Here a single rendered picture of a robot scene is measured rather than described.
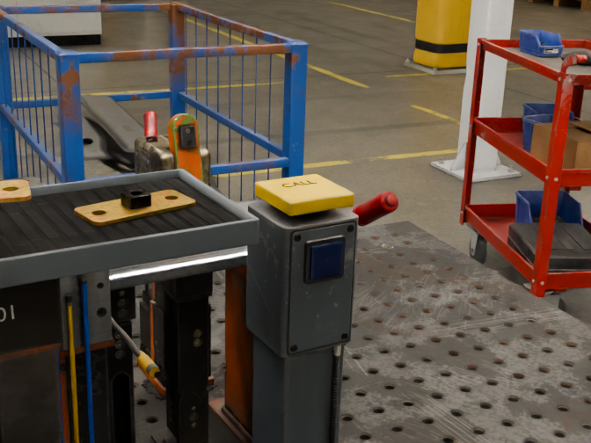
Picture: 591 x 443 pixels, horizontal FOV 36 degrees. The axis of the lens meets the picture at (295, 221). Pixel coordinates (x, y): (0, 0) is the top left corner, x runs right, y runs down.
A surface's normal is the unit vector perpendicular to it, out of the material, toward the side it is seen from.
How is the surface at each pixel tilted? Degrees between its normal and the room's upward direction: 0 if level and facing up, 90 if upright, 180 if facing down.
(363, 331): 0
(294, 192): 0
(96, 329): 90
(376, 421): 0
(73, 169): 90
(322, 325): 90
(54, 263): 90
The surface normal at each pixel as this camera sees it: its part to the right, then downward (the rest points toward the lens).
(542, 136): -0.94, 0.08
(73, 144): 0.45, 0.32
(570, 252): 0.04, -0.94
